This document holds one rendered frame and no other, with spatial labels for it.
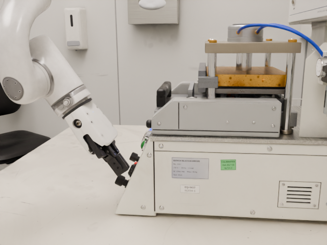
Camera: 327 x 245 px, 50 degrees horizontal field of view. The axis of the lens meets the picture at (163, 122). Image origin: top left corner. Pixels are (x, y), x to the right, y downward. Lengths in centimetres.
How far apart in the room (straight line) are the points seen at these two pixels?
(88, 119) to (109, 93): 170
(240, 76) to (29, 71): 41
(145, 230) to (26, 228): 24
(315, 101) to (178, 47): 166
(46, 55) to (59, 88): 7
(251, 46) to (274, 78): 9
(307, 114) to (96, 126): 42
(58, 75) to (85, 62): 172
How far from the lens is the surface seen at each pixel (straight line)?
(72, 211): 82
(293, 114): 76
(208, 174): 71
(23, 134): 252
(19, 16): 70
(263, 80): 73
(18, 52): 68
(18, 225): 80
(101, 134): 73
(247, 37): 80
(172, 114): 69
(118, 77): 239
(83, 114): 72
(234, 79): 74
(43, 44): 76
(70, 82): 74
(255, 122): 69
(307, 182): 75
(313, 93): 72
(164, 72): 233
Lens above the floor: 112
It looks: 14 degrees down
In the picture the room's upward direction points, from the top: straight up
